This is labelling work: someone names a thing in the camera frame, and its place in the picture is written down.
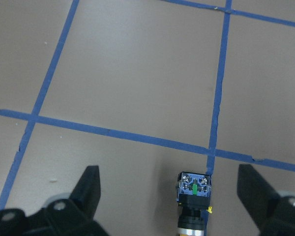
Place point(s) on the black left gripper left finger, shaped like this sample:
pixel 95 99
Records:
pixel 86 193

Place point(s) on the yellow push button switch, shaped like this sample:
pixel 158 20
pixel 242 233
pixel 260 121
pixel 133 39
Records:
pixel 193 197

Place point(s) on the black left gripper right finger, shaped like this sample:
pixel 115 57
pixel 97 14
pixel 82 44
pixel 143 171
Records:
pixel 258 197

